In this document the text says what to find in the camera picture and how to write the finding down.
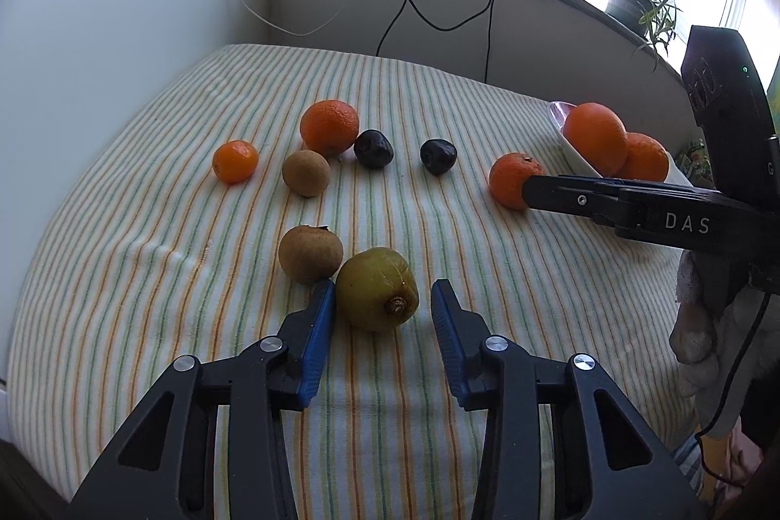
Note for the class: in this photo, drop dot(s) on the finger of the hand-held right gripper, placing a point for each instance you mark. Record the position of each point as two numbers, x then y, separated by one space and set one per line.
664 188
646 221

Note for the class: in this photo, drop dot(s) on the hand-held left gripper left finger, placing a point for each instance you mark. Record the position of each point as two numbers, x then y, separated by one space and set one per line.
317 337

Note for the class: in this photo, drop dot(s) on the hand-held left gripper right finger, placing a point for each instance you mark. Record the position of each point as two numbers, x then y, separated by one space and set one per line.
448 337

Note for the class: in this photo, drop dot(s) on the large tangerine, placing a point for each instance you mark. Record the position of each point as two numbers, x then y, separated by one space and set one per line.
647 157

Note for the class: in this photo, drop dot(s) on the large greenish kiwi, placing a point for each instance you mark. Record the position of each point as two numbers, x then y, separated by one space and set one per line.
375 288

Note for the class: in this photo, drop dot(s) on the brown kiwi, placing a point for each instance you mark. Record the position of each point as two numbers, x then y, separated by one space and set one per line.
306 173
309 255

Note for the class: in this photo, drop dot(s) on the large round orange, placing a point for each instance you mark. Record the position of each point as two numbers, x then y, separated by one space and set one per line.
594 136

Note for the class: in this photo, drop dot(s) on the floral white plate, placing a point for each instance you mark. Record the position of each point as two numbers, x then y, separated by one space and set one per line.
570 149

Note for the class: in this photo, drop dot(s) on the dark purple plum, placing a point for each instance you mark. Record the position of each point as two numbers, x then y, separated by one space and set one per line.
373 149
438 156

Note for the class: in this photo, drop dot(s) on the tiny orange mandarin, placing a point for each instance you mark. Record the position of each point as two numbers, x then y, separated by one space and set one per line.
235 162

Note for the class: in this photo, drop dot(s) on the person's right hand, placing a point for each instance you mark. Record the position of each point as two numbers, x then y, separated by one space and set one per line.
701 337

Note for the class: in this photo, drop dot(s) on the green patterned packet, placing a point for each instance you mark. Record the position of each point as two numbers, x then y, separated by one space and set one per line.
693 160

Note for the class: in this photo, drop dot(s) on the striped tablecloth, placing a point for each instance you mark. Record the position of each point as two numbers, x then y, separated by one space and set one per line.
183 252

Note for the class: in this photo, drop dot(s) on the potted green plant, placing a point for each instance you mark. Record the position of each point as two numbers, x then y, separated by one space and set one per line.
627 8

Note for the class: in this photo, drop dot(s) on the pink patterned cloth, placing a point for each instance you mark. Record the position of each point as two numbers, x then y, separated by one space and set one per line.
725 498

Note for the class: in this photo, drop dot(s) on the large white refrigerator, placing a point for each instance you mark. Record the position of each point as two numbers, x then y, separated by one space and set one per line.
91 69

